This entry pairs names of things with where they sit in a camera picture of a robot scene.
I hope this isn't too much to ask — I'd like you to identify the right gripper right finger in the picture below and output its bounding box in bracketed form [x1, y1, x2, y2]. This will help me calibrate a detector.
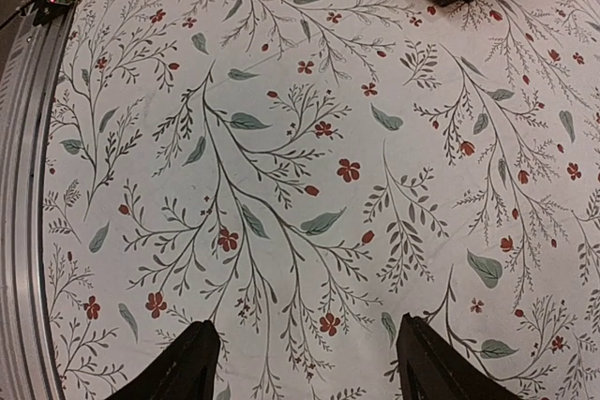
[396, 314, 517, 400]

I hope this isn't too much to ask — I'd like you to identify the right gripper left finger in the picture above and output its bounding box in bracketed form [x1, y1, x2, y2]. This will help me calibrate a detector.
[109, 320, 220, 400]

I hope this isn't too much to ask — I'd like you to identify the floral tablecloth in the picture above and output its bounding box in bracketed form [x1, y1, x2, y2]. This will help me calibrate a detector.
[43, 0, 599, 399]

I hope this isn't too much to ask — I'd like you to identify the aluminium front rail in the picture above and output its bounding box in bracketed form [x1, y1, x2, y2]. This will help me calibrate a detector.
[1, 0, 75, 399]

